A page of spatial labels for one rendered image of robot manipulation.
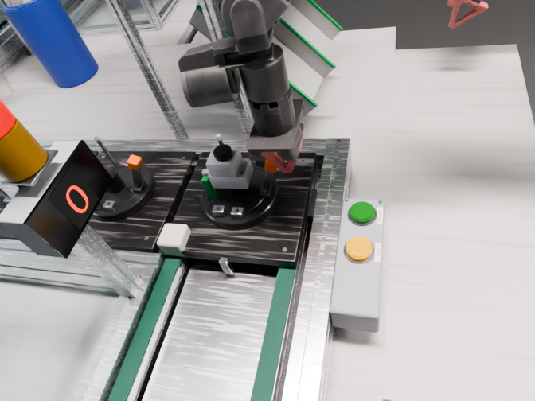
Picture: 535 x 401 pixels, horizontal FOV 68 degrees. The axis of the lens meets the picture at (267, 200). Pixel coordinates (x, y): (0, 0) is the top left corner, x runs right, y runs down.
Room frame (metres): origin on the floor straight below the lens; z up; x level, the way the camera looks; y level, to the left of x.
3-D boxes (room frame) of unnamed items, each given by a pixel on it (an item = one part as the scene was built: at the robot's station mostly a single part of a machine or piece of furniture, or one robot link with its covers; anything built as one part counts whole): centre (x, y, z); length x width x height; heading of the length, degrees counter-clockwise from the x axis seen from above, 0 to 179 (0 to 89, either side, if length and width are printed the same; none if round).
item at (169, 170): (0.59, 0.27, 1.01); 0.24 x 0.24 x 0.13; 64
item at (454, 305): (0.56, -0.21, 0.84); 0.90 x 0.70 x 0.03; 152
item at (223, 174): (0.48, 0.05, 1.06); 0.08 x 0.04 x 0.07; 64
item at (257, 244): (0.48, 0.04, 0.96); 0.24 x 0.24 x 0.02; 64
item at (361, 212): (0.37, -0.14, 0.96); 0.04 x 0.04 x 0.02
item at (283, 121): (0.43, -0.04, 1.17); 0.10 x 0.07 x 0.07; 154
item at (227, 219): (0.48, 0.04, 0.98); 0.14 x 0.14 x 0.02
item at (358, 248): (0.31, -0.11, 0.96); 0.04 x 0.04 x 0.02
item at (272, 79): (0.43, -0.04, 1.23); 0.07 x 0.06 x 0.07; 75
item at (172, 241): (0.43, 0.17, 0.97); 0.05 x 0.05 x 0.04; 64
